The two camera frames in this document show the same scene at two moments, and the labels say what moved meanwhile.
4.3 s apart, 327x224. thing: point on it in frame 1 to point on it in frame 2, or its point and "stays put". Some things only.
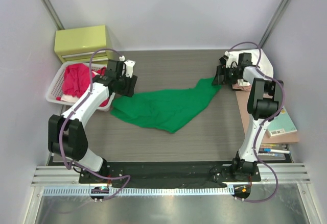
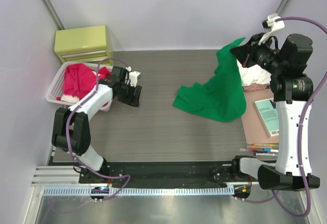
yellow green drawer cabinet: (77, 45) stays put
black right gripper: (221, 70) to (243, 52)
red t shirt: (76, 79) stays put
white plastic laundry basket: (56, 88) stays put
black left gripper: (129, 91) stays put
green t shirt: (170, 109) to (223, 98)
